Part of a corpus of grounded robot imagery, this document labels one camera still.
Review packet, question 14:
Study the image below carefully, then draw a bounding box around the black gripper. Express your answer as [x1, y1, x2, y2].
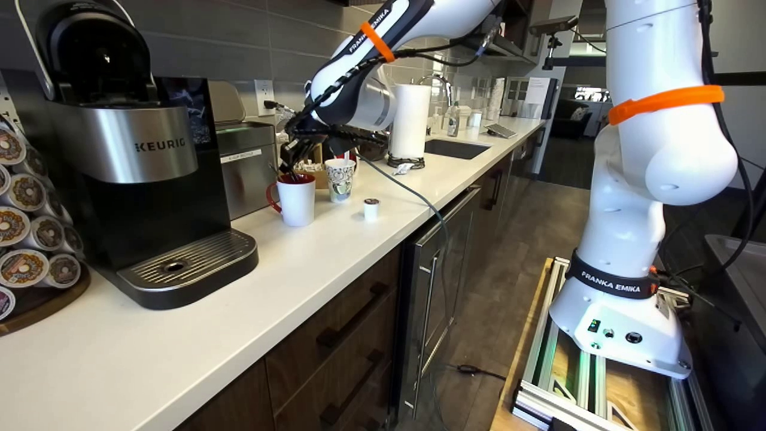
[281, 113, 343, 172]

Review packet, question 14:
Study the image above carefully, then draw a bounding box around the white mug red inside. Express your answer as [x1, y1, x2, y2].
[267, 172, 317, 228]

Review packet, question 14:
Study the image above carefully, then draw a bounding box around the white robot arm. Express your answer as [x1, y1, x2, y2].
[282, 0, 738, 378]

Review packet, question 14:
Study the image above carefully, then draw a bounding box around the white patterned paper cup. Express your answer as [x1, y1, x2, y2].
[326, 159, 354, 203]

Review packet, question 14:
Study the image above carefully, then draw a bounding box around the steel bin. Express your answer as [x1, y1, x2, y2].
[209, 82, 275, 217]

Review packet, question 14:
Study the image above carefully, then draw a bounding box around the coffee pod on counter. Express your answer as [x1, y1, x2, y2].
[362, 199, 381, 223]

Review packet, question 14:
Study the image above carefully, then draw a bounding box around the paper towel roll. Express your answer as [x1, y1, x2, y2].
[391, 85, 432, 161]

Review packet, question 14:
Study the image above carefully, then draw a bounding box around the black paper towel holder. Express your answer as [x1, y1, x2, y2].
[385, 159, 427, 176]

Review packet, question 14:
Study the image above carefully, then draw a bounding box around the kitchen sink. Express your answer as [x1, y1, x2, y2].
[427, 140, 488, 161]

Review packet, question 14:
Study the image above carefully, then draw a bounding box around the Keurig coffee machine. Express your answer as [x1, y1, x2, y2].
[12, 0, 258, 308]

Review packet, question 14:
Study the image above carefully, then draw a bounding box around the coffee pod carousel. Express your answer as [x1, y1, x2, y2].
[0, 79, 92, 335]

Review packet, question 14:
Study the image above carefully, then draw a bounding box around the wall outlet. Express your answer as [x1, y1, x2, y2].
[255, 79, 275, 118]

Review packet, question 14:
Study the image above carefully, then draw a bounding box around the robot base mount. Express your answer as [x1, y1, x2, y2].
[505, 256, 713, 431]

